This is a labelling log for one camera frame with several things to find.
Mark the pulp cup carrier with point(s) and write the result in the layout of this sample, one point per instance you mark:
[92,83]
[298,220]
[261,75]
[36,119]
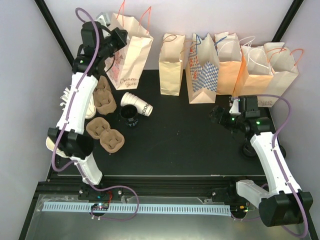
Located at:
[103,98]
[110,139]

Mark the Cream Bear paper bag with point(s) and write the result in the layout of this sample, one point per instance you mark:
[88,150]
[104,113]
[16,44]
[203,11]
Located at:
[125,69]

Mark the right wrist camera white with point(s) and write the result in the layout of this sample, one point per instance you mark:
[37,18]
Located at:
[234,107]

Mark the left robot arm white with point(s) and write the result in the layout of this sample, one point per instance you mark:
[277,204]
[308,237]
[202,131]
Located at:
[98,44]

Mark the plain beige paper bag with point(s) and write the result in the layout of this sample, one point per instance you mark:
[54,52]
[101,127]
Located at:
[171,64]

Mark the orange bag white handles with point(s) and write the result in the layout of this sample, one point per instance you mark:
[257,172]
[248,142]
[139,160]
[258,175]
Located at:
[230,59]

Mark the white wrapped straws bundle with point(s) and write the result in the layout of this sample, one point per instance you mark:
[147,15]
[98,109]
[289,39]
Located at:
[65,97]

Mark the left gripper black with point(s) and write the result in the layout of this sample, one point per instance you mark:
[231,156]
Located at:
[122,41]

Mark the pale blue cable duct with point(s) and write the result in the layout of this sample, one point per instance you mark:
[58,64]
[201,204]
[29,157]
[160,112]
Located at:
[131,208]

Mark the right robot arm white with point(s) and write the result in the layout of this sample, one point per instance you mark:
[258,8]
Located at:
[284,202]

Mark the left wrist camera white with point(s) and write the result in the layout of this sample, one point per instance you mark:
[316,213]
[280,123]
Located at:
[103,19]

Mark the blue checkered paper bag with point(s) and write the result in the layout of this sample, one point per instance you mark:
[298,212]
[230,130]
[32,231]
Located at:
[202,70]

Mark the orange bag behind right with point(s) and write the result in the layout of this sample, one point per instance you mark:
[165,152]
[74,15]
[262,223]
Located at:
[255,72]

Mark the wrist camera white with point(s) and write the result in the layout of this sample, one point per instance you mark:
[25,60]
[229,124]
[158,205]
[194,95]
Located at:
[103,19]
[234,107]

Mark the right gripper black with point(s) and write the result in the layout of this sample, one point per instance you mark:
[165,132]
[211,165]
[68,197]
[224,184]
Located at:
[217,109]

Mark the right Cream Bear bag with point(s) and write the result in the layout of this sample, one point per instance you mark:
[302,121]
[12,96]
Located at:
[284,66]

